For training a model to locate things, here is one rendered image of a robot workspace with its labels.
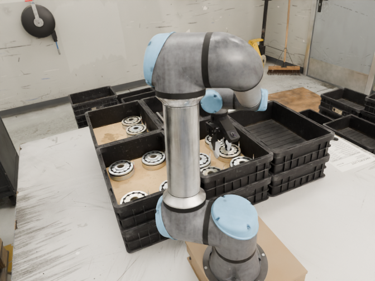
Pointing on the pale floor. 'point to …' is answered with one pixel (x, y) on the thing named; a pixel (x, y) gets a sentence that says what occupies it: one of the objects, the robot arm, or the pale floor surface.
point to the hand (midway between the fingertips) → (222, 155)
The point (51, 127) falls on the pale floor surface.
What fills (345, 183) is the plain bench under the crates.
